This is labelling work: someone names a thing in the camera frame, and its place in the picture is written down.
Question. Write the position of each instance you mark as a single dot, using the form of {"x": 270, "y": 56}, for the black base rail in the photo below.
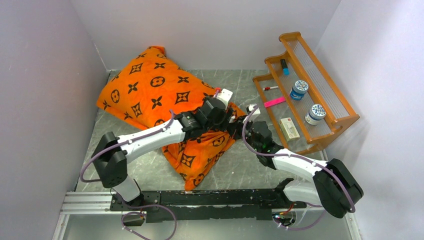
{"x": 168, "y": 205}

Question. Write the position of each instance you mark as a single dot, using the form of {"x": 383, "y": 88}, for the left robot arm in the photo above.
{"x": 114, "y": 153}

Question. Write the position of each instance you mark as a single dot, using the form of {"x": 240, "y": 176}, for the blue black highlighter marker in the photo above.
{"x": 284, "y": 67}

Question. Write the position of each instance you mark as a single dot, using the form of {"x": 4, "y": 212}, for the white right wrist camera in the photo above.
{"x": 253, "y": 112}

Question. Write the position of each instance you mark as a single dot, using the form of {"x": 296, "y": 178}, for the blue jar near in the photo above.
{"x": 299, "y": 89}

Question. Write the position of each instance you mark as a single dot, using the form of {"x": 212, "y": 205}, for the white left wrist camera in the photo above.
{"x": 224, "y": 96}

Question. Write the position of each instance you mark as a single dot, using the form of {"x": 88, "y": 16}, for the orange patterned pillowcase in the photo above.
{"x": 151, "y": 88}

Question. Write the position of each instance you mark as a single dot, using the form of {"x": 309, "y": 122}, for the small cardboard box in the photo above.
{"x": 289, "y": 129}

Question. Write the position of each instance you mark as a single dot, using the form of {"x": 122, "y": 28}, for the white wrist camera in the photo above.
{"x": 253, "y": 112}
{"x": 224, "y": 96}

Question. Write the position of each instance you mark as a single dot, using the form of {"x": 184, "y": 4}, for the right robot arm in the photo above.
{"x": 328, "y": 184}

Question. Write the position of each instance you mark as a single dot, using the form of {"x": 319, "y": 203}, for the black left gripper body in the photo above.
{"x": 221, "y": 124}

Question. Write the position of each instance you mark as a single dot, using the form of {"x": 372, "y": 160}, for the pink flat strip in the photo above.
{"x": 274, "y": 102}

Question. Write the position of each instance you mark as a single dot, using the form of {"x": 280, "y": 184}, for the wooden tiered shelf rack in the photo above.
{"x": 304, "y": 65}

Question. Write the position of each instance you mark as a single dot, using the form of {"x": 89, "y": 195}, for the blue jar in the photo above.
{"x": 299, "y": 89}
{"x": 315, "y": 114}

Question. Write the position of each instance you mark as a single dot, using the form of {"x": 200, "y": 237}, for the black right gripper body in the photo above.
{"x": 248, "y": 136}

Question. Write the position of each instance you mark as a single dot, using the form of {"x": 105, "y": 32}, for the red white marker pen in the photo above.
{"x": 269, "y": 88}

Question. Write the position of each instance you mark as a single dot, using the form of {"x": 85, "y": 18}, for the blue jar far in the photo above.
{"x": 315, "y": 114}

